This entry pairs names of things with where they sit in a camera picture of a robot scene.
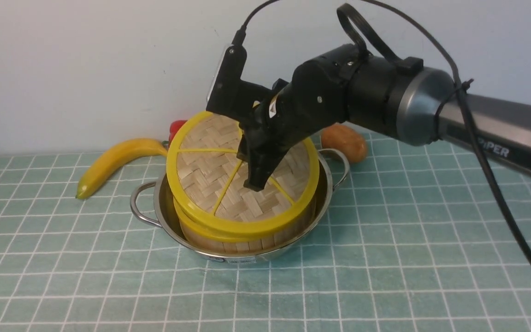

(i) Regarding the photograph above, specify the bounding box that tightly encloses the yellow rimmed bamboo steamer basket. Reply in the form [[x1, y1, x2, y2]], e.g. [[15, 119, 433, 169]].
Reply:
[[173, 198, 317, 255]]

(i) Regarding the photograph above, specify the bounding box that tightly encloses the stainless steel pot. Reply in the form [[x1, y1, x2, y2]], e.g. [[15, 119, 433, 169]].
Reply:
[[130, 148, 350, 265]]

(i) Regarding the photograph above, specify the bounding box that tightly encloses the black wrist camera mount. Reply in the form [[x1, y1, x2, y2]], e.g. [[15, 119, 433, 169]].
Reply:
[[205, 44, 273, 123]]

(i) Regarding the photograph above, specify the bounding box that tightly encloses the brown toy potato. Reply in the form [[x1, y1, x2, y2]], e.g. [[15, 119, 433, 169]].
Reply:
[[320, 124, 368, 164]]

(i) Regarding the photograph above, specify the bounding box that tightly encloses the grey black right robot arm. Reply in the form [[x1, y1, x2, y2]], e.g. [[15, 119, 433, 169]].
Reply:
[[237, 44, 531, 191]]

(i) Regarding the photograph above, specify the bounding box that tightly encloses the red toy bell pepper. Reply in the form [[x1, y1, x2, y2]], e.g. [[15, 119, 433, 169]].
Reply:
[[163, 120, 187, 144]]

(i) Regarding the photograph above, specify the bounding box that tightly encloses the yellow toy banana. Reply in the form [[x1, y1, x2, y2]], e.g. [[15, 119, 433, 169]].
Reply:
[[75, 138, 168, 200]]

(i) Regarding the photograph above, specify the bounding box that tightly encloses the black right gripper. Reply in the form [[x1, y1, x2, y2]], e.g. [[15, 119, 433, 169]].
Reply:
[[237, 44, 371, 192]]

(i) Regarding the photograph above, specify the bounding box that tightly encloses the yellow woven bamboo steamer lid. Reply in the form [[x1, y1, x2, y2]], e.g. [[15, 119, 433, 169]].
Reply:
[[166, 111, 319, 238]]

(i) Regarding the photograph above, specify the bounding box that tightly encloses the black camera cable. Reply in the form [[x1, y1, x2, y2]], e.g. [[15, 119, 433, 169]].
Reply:
[[231, 0, 531, 314]]

